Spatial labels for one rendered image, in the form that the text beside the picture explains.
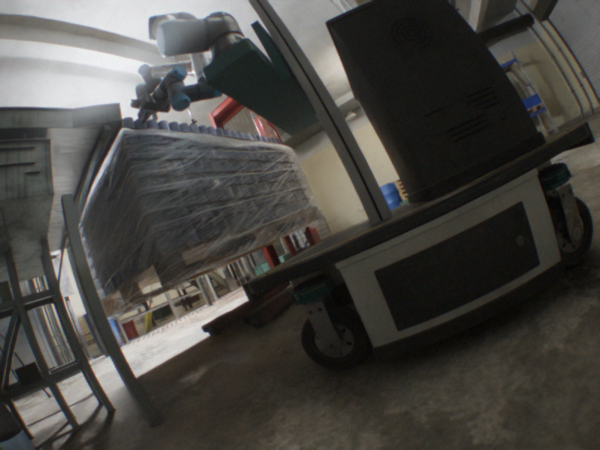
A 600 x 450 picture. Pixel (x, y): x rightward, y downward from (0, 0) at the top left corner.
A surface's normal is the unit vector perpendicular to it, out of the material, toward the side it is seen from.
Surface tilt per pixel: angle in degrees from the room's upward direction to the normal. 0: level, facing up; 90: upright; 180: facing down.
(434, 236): 90
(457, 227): 90
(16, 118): 90
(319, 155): 90
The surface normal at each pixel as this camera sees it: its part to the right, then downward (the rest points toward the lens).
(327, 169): -0.46, 0.15
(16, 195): 0.79, -0.39
